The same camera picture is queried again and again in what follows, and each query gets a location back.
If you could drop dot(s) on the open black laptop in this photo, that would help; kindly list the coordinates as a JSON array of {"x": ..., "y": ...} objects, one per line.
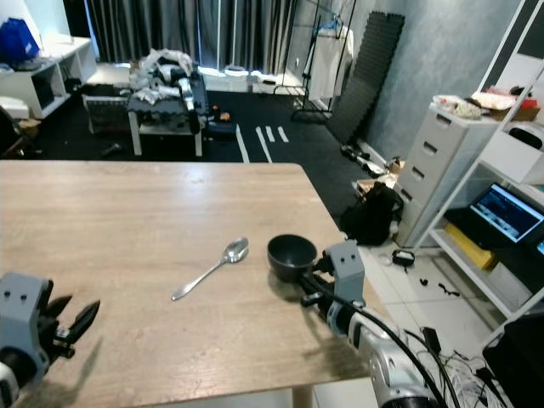
[{"x": 506, "y": 212}]

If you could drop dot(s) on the silver metal spoon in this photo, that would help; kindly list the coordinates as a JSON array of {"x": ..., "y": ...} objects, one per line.
[{"x": 211, "y": 270}]

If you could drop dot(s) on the low white-legged table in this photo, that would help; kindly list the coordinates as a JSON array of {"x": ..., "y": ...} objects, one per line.
[{"x": 166, "y": 115}]

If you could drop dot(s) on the black backpack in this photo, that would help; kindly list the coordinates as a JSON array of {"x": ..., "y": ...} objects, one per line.
[{"x": 372, "y": 214}]

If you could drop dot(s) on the dark grey curtain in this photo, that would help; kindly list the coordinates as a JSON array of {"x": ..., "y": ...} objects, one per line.
[{"x": 187, "y": 34}]

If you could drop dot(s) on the white open shelf unit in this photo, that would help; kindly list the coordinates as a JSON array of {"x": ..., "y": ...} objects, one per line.
[{"x": 55, "y": 76}]

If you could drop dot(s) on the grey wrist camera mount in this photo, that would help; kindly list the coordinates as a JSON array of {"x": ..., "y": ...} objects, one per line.
[
  {"x": 343, "y": 272},
  {"x": 24, "y": 306}
]

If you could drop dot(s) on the yellow box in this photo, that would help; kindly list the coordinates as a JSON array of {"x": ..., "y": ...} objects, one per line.
[{"x": 469, "y": 246}]

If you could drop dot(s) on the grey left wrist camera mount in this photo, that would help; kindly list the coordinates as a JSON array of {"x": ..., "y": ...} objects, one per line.
[{"x": 24, "y": 306}]

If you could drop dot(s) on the upright black foam mat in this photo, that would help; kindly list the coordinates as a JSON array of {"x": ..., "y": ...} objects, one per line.
[{"x": 365, "y": 76}]

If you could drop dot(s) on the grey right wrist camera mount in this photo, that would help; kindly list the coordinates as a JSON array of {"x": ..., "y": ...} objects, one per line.
[{"x": 343, "y": 272}]

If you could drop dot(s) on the white drawer cabinet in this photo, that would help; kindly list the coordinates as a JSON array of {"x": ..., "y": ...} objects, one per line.
[{"x": 433, "y": 170}]

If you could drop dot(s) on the small black device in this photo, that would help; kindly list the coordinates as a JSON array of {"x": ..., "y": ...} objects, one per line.
[{"x": 404, "y": 257}]

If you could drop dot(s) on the white hanging garment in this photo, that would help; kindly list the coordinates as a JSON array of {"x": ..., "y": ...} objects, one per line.
[{"x": 330, "y": 64}]

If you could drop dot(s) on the black bowl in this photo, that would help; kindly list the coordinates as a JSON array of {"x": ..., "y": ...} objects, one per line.
[{"x": 289, "y": 257}]

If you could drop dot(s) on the pile of grey robot parts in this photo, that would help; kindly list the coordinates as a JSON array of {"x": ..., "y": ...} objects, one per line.
[{"x": 166, "y": 72}]

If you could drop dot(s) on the blue bag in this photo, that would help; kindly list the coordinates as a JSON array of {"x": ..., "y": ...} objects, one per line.
[{"x": 19, "y": 41}]

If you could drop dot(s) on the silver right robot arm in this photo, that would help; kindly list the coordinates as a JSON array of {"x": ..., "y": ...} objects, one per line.
[{"x": 387, "y": 361}]

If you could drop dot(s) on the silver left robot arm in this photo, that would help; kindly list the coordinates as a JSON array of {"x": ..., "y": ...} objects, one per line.
[{"x": 17, "y": 378}]

